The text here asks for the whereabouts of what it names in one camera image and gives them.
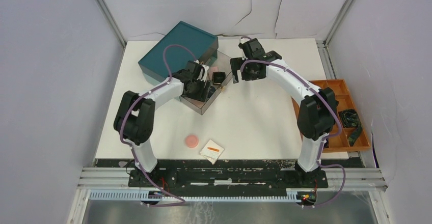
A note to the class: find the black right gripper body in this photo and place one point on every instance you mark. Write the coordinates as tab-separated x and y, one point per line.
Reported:
247	72

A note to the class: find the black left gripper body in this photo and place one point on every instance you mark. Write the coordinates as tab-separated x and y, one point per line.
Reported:
197	92

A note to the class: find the clear smoked drawer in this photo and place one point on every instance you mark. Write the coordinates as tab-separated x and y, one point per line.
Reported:
220	62

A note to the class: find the black gold compact case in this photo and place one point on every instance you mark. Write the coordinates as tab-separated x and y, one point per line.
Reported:
218	77

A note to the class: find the round coral blush case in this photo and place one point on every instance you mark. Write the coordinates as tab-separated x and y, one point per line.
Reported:
191	141

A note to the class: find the white patterned palette box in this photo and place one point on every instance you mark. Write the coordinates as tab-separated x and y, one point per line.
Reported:
212	151

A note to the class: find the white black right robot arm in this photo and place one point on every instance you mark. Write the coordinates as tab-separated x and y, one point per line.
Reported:
317	107

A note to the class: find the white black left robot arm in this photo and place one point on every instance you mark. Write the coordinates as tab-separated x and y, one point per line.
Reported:
134	120

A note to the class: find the teal drawer organizer box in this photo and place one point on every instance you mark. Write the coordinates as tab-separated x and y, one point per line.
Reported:
183	43

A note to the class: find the rolled green patterned tie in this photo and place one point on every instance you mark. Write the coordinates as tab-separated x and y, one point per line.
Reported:
350	119

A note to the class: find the black metal base rail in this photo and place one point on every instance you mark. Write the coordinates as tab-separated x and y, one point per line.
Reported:
234	178

